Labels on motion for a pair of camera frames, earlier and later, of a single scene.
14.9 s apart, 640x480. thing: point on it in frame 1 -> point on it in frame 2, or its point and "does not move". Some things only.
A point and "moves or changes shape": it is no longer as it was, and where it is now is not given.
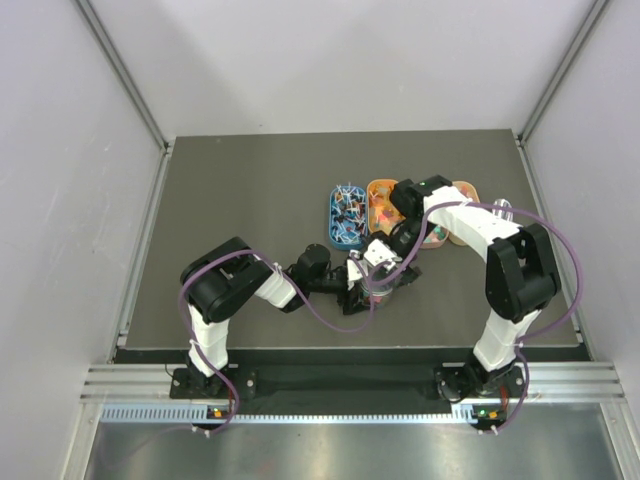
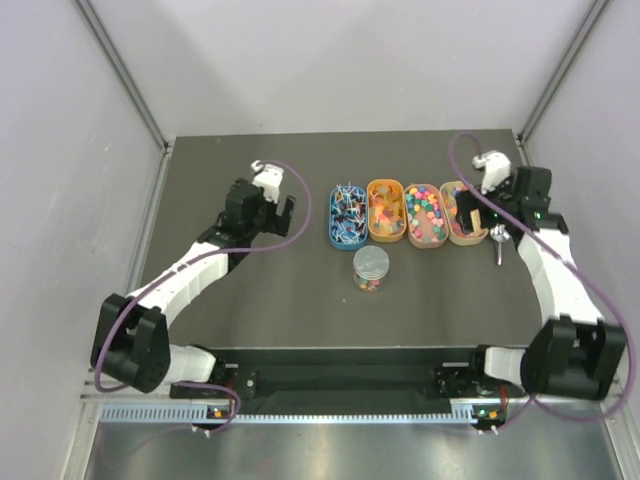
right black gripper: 409,275 -> 466,202
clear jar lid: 377,290 moves or changes shape
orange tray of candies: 383,215 does not move
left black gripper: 348,295 -> 273,215
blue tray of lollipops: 347,216 does not move
